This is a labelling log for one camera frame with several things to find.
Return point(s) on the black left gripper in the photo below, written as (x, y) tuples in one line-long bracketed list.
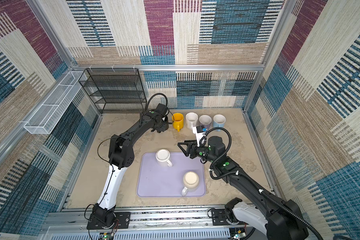
[(164, 127)]

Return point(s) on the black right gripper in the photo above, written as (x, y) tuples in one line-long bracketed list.
[(192, 146)]

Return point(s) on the yellow ceramic mug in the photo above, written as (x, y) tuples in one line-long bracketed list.
[(178, 121)]

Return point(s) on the white faceted ceramic mug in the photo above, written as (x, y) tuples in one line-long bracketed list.
[(191, 120)]

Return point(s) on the lavender ceramic mug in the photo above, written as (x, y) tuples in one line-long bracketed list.
[(206, 121)]

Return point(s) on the light blue ceramic mug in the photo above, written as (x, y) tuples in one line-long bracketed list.
[(219, 121)]

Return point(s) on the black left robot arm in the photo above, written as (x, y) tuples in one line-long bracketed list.
[(121, 156)]

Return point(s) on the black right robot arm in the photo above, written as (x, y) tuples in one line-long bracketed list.
[(274, 217)]

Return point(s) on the white upside-down mug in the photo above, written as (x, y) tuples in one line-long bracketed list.
[(163, 158)]

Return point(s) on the cream upside-down mug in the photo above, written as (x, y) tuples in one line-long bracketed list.
[(191, 182)]

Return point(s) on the lavender silicone mat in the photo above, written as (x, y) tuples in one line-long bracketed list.
[(157, 181)]

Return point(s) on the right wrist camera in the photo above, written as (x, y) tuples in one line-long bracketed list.
[(200, 132)]

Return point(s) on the black mesh wire shelf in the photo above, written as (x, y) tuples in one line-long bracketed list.
[(114, 90)]

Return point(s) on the white wire wall basket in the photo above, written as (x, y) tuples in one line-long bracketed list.
[(46, 117)]

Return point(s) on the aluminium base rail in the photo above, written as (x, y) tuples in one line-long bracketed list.
[(202, 222)]

